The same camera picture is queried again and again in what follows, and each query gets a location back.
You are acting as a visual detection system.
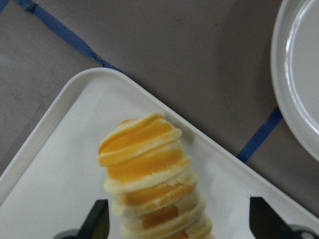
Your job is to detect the pale blue round plate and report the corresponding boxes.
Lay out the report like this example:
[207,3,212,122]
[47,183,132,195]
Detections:
[271,0,319,159]

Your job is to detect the white rectangular tray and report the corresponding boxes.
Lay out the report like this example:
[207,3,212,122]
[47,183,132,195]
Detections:
[0,68,319,239]

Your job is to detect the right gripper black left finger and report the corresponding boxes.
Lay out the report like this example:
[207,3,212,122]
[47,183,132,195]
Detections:
[77,199,109,239]

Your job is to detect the yellow spiral bread roll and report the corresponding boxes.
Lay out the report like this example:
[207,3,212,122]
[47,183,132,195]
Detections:
[98,113,212,239]

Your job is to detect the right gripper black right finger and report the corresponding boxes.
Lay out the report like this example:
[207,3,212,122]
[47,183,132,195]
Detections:
[250,197,299,239]

